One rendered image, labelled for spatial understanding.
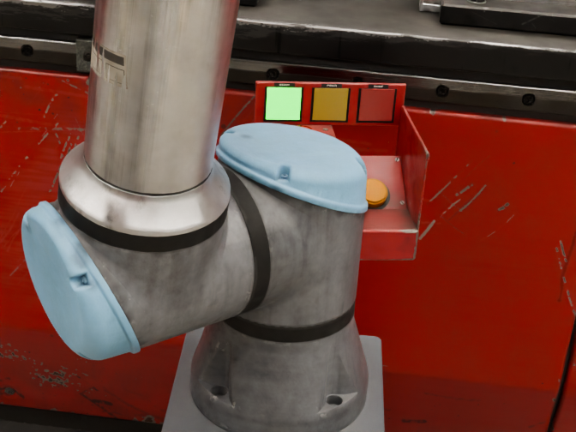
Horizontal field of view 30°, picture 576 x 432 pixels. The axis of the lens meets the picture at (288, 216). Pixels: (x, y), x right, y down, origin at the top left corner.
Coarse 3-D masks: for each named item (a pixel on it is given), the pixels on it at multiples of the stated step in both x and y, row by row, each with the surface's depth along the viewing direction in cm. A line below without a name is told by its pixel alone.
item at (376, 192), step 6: (372, 180) 139; (378, 180) 140; (372, 186) 139; (378, 186) 139; (384, 186) 139; (366, 192) 138; (372, 192) 138; (378, 192) 138; (384, 192) 139; (366, 198) 138; (372, 198) 138; (378, 198) 138; (384, 198) 138; (372, 204) 138; (378, 204) 138
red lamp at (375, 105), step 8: (368, 96) 141; (376, 96) 142; (384, 96) 142; (392, 96) 142; (360, 104) 142; (368, 104) 142; (376, 104) 142; (384, 104) 142; (392, 104) 142; (360, 112) 142; (368, 112) 143; (376, 112) 143; (384, 112) 143; (392, 112) 143; (360, 120) 143; (368, 120) 143; (376, 120) 143; (384, 120) 143
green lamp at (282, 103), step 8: (272, 88) 140; (280, 88) 140; (288, 88) 140; (296, 88) 140; (272, 96) 140; (280, 96) 140; (288, 96) 140; (296, 96) 140; (272, 104) 141; (280, 104) 141; (288, 104) 141; (296, 104) 141; (272, 112) 141; (280, 112) 141; (288, 112) 141; (296, 112) 141
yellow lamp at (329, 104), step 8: (320, 88) 140; (328, 88) 140; (336, 88) 141; (344, 88) 141; (320, 96) 141; (328, 96) 141; (336, 96) 141; (344, 96) 141; (320, 104) 141; (328, 104) 141; (336, 104) 142; (344, 104) 142; (320, 112) 142; (328, 112) 142; (336, 112) 142; (344, 112) 142; (344, 120) 143
